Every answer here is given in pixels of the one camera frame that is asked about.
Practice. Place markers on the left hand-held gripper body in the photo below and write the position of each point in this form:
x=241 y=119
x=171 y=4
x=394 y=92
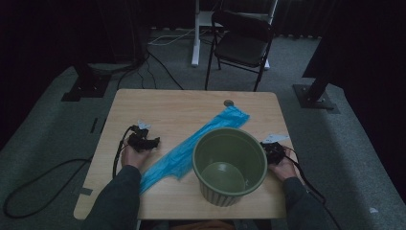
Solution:
x=138 y=140

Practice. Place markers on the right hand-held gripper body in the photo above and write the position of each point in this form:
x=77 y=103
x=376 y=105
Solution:
x=274 y=151

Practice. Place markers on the blue plastic bag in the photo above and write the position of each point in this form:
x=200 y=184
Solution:
x=182 y=153

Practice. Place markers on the green plastic bin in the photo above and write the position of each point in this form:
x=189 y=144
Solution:
x=230 y=150

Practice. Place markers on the person's left hand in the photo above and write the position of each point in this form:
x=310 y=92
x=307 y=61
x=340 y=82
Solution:
x=132 y=157

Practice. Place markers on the person's right hand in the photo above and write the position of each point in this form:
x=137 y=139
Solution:
x=284 y=169

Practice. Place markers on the grey table grommet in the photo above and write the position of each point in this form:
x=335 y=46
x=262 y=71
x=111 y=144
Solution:
x=229 y=103

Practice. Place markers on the grey tape strip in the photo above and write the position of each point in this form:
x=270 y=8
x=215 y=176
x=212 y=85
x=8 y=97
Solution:
x=86 y=191

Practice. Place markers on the black stand with square base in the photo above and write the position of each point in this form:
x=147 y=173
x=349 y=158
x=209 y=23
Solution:
x=87 y=87

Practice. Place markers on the black folding chair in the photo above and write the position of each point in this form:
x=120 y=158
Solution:
x=242 y=48

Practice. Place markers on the white paper scrap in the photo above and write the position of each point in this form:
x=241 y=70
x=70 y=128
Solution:
x=373 y=210

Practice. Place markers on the black post with base plate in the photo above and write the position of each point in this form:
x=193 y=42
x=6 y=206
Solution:
x=314 y=96

